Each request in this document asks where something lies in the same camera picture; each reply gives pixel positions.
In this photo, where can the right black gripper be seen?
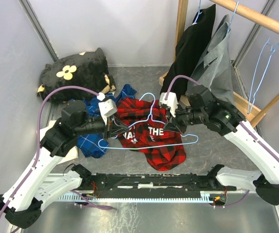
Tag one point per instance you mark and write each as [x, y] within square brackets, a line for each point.
[175, 124]

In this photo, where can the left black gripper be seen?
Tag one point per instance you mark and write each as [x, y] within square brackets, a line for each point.
[114, 126]

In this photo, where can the red black plaid shirt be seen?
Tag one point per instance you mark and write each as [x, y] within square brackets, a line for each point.
[162, 149]

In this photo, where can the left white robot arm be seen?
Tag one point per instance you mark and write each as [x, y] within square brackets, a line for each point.
[24, 202]

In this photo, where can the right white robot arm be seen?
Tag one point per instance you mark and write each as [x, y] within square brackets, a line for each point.
[225, 119]

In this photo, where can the blue plaid shirt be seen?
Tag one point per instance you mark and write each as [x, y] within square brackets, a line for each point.
[93, 145]

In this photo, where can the grey hanging shirt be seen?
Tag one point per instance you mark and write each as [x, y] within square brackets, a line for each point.
[214, 69]

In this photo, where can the blue hanger under black garment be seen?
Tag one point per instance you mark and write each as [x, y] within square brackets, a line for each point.
[199, 12]

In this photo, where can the blue hanger under grey shirt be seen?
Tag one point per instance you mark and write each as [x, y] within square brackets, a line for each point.
[232, 17]

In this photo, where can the white folded cloth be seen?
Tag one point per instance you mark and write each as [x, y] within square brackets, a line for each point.
[60, 140]

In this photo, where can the black flower-print garment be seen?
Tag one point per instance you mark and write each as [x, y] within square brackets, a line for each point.
[87, 69]

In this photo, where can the black hanging garment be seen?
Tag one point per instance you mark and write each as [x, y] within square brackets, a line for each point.
[191, 45]

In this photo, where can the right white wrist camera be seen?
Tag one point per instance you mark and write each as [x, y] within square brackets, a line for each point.
[169, 102]

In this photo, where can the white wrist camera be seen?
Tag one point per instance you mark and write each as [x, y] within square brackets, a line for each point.
[107, 107]
[169, 102]

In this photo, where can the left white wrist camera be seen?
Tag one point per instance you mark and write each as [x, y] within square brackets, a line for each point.
[107, 107]

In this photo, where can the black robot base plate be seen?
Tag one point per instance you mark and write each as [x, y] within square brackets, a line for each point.
[145, 186]

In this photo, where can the light blue cable duct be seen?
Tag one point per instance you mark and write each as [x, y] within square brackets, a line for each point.
[204, 198]

